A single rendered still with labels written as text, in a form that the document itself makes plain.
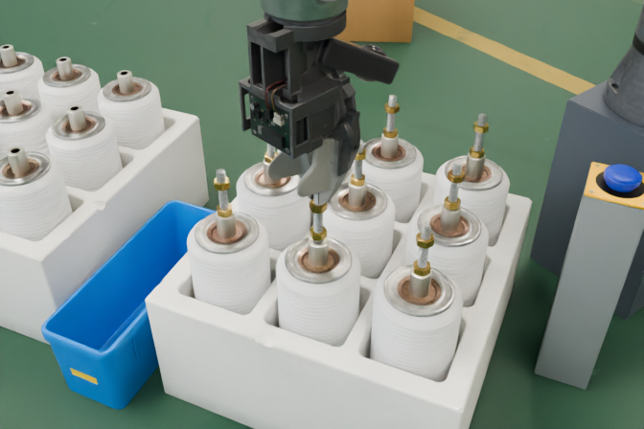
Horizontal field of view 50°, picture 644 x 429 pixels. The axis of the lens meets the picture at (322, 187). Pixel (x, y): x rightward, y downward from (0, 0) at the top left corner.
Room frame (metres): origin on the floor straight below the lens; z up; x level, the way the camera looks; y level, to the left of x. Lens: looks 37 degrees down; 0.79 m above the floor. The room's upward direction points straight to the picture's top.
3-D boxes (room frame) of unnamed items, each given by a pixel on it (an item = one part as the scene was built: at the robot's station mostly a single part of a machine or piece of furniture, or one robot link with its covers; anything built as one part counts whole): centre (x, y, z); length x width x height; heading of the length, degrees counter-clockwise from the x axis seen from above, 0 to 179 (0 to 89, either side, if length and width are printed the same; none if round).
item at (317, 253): (0.58, 0.00, 0.26); 0.02 x 0.02 x 0.03
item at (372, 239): (0.69, -0.04, 0.16); 0.10 x 0.10 x 0.18
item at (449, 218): (0.64, -0.15, 0.26); 0.02 x 0.02 x 0.03
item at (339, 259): (0.58, 0.00, 0.25); 0.08 x 0.08 x 0.01
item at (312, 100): (0.56, 0.02, 0.49); 0.09 x 0.08 x 0.12; 135
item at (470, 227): (0.64, -0.15, 0.25); 0.08 x 0.08 x 0.01
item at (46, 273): (0.91, 0.46, 0.09); 0.39 x 0.39 x 0.18; 67
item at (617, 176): (0.64, -0.34, 0.32); 0.04 x 0.04 x 0.02
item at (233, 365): (0.69, -0.04, 0.09); 0.39 x 0.39 x 0.18; 66
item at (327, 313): (0.58, 0.00, 0.16); 0.10 x 0.10 x 0.18
